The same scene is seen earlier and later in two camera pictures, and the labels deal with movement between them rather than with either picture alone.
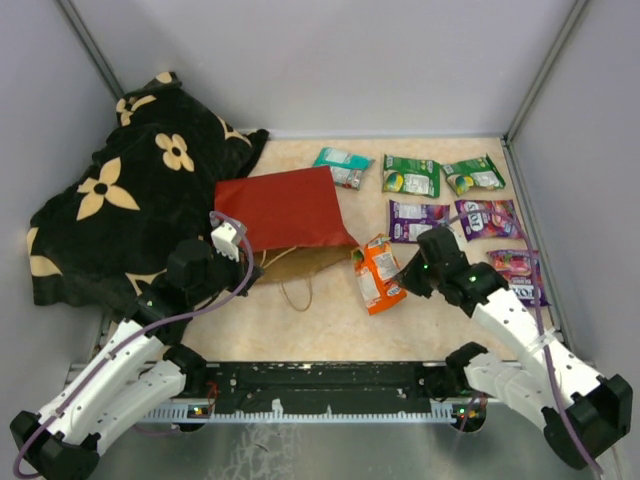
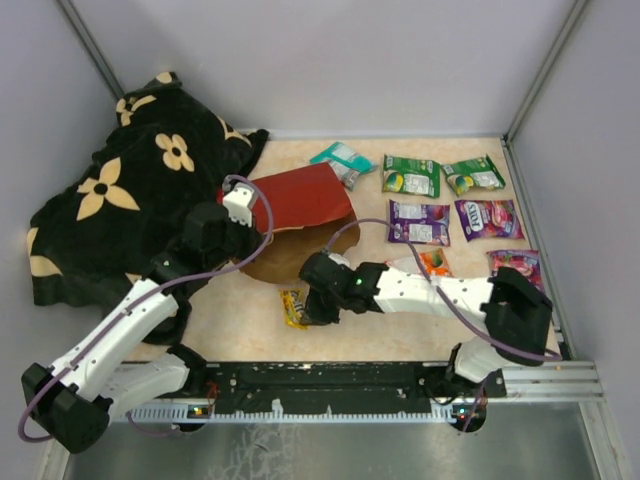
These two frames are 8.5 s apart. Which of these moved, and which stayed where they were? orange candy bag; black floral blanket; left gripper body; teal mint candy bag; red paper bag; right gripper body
Moved: teal mint candy bag; left gripper body; red paper bag; orange candy bag; right gripper body
Stayed: black floral blanket
